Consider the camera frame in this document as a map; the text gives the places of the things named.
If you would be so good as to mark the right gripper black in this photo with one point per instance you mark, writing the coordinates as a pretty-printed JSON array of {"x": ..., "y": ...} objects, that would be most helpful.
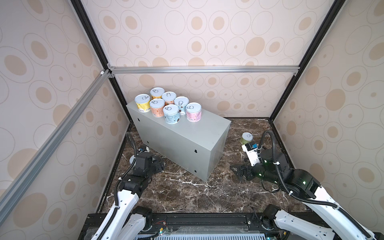
[{"x": 246, "y": 168}]

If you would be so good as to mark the small yellow label can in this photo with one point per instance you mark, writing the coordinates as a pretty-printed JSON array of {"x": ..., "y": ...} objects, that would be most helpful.
[{"x": 157, "y": 93}]

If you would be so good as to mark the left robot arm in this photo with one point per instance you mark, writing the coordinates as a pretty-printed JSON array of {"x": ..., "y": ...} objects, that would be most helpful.
[{"x": 124, "y": 220}]

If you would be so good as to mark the black right corner post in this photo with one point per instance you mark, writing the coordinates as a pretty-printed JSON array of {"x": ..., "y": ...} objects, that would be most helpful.
[{"x": 314, "y": 45}]

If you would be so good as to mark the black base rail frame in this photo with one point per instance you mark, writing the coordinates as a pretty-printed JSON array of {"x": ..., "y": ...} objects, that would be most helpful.
[{"x": 204, "y": 223}]

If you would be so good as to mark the pink label can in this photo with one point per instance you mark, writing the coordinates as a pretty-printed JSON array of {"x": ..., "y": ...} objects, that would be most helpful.
[
  {"x": 169, "y": 97},
  {"x": 157, "y": 106}
]

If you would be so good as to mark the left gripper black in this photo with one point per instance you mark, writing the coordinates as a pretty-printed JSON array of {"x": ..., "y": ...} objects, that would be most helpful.
[{"x": 159, "y": 163}]

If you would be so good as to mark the blue label can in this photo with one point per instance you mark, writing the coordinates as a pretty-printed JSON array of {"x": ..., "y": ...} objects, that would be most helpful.
[
  {"x": 171, "y": 114},
  {"x": 181, "y": 103}
]

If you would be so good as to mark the green can behind cabinet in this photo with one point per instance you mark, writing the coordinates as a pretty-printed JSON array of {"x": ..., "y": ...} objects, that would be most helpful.
[{"x": 132, "y": 160}]

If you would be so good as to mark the horizontal aluminium back rail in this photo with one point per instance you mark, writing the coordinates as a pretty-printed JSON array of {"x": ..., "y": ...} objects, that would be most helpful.
[{"x": 205, "y": 70}]

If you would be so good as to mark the tall yellow label can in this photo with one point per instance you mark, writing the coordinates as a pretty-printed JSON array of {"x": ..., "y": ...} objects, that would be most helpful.
[{"x": 143, "y": 103}]

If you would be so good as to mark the grey metal cabinet box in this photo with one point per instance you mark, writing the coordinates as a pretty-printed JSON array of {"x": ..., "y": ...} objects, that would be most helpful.
[{"x": 196, "y": 147}]

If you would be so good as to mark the green label can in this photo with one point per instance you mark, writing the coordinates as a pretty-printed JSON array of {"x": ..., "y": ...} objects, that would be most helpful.
[{"x": 246, "y": 138}]

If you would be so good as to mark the aluminium left side rail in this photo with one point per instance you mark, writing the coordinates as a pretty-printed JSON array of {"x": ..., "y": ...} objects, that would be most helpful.
[{"x": 23, "y": 181}]

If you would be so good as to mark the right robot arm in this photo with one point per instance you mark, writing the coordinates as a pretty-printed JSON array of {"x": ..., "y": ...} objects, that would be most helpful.
[{"x": 265, "y": 162}]

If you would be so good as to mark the black left corner post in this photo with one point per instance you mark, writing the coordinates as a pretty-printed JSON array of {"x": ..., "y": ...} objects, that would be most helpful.
[{"x": 96, "y": 44}]

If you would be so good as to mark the black corner post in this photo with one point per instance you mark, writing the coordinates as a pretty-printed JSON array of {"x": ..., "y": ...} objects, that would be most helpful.
[
  {"x": 314, "y": 45},
  {"x": 96, "y": 44}
]

